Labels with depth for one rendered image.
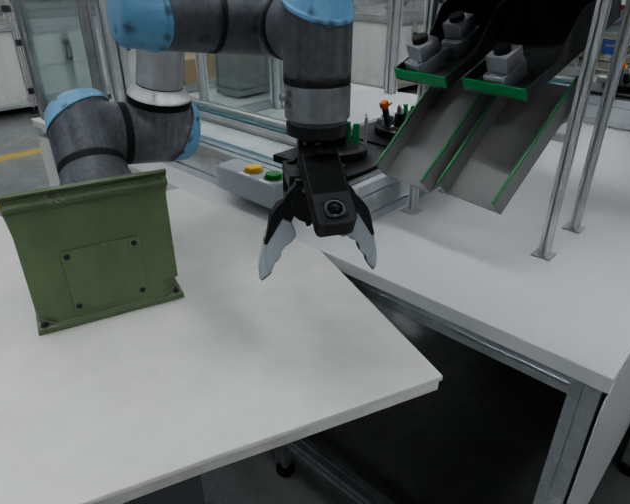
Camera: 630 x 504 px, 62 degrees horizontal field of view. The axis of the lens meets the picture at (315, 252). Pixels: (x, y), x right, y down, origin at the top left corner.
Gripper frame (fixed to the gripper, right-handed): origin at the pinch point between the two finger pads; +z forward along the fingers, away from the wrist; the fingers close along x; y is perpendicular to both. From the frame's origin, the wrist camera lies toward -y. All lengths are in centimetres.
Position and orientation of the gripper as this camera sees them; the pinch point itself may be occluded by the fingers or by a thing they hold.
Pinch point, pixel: (319, 278)
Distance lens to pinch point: 68.4
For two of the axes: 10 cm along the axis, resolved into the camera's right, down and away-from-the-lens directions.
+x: -9.8, 0.9, -1.7
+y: -2.0, -4.7, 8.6
